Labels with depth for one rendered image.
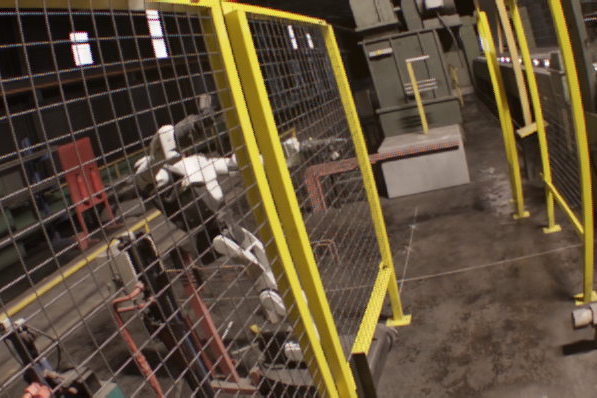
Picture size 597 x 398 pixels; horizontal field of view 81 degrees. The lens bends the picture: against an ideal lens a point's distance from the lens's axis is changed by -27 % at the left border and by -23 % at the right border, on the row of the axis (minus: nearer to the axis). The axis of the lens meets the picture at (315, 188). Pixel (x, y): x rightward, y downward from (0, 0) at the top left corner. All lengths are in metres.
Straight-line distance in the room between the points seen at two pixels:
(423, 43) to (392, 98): 0.87
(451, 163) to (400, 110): 1.09
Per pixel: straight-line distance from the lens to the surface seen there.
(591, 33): 3.44
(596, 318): 2.20
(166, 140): 1.46
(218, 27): 1.17
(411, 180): 5.15
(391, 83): 5.74
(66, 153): 8.44
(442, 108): 5.70
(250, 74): 1.30
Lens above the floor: 1.52
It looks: 13 degrees down
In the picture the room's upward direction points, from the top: 16 degrees counter-clockwise
